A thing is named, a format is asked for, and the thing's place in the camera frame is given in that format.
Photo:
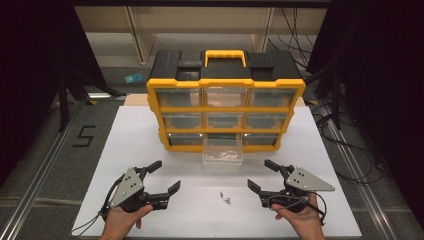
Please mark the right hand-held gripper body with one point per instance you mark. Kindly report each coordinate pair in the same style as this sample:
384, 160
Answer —
305, 181

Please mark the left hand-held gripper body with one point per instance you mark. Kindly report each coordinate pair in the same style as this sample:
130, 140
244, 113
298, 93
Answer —
128, 186

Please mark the small silver screw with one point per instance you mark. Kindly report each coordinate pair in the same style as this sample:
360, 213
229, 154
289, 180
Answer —
227, 200
221, 194

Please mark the clear plastic drawer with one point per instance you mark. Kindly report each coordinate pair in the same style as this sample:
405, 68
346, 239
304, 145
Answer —
222, 151

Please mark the yellow black organizer cabinet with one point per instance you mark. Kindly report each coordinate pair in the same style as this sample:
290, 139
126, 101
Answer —
226, 100

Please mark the person's left hand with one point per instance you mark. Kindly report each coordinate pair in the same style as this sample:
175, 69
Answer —
121, 221

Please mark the person's right hand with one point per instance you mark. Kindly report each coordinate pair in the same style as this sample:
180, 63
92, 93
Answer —
300, 221

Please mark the heap of small screws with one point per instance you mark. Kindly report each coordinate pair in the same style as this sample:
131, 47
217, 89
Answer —
226, 154

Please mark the white table board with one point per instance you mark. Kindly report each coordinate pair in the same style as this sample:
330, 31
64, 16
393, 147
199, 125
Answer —
206, 220

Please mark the grid of closed clear drawers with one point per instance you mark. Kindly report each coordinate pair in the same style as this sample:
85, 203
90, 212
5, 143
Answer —
181, 97

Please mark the black metal stand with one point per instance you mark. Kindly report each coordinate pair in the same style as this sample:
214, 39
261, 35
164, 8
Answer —
63, 106
336, 100

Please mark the blue card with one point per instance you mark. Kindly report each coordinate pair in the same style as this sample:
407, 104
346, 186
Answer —
133, 78

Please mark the black curtain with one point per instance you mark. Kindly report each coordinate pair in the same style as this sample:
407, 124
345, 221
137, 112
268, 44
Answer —
386, 83
30, 66

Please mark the beige desk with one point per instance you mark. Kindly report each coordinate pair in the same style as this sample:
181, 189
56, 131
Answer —
200, 23

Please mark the aluminium floor rail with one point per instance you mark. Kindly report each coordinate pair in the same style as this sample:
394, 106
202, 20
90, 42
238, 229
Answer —
40, 180
360, 186

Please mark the silver metal bracket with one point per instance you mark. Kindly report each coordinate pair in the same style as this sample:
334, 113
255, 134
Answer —
99, 95

